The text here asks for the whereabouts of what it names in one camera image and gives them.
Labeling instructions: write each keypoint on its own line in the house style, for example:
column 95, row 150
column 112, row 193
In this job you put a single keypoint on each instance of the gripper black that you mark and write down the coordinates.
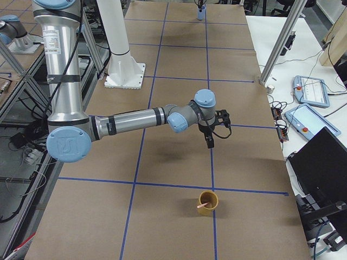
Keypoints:
column 200, row 3
column 205, row 129

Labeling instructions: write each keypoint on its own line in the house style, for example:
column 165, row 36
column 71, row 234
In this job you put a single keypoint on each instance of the blue cup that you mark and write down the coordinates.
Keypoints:
column 201, row 13

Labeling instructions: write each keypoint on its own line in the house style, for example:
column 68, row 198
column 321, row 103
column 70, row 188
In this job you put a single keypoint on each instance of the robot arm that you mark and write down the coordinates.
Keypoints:
column 71, row 130
column 12, row 28

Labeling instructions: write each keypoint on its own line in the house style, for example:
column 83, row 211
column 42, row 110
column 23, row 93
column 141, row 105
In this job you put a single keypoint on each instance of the pink chopstick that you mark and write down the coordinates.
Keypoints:
column 202, row 205

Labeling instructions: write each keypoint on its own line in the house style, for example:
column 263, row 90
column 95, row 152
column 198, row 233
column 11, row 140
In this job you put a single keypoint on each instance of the brown paper table cover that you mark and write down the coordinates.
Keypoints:
column 135, row 194

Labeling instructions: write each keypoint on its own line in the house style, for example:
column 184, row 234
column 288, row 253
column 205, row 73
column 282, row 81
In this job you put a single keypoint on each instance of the orange black power strip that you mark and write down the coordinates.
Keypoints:
column 280, row 124

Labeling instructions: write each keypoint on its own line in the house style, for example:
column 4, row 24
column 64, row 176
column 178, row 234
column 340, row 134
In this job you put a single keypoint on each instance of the small metal tin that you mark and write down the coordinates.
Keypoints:
column 270, row 89

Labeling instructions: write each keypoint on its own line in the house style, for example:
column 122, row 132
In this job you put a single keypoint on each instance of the teach pendant near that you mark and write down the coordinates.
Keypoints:
column 308, row 122

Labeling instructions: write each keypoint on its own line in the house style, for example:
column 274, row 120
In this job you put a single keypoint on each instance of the teach pendant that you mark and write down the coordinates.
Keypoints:
column 308, row 122
column 311, row 90

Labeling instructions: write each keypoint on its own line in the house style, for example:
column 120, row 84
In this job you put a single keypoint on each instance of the black laptop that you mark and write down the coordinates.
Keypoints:
column 320, row 167

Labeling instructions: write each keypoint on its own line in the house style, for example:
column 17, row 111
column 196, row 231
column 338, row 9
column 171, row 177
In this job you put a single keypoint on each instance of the teach pendant far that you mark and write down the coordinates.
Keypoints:
column 311, row 90

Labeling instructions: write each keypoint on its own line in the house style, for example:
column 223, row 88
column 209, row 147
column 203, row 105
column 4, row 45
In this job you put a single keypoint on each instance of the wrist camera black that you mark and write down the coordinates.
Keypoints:
column 222, row 118

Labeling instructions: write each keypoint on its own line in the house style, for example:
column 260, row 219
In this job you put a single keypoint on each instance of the aluminium frame post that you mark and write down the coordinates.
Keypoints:
column 291, row 20

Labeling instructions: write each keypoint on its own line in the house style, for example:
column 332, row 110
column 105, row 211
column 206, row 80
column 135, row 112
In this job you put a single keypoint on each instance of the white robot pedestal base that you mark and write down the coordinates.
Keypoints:
column 123, row 70

